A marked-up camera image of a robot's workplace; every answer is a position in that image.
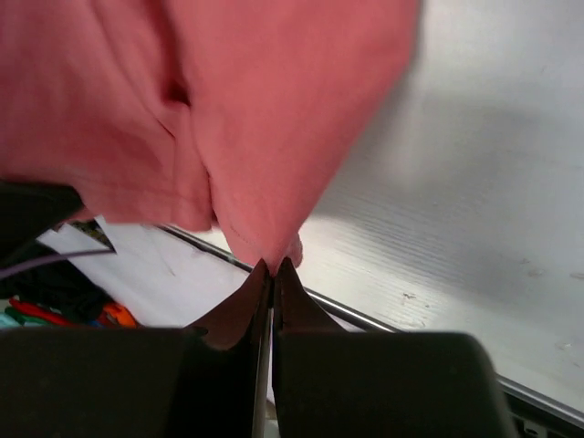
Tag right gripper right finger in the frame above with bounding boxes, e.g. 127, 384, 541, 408
273, 261, 516, 437

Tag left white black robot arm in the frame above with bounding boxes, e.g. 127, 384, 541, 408
1, 181, 83, 268

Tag dusty red t shirt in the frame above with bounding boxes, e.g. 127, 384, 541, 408
1, 1, 420, 270

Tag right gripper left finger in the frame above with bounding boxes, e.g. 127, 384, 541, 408
1, 263, 271, 437

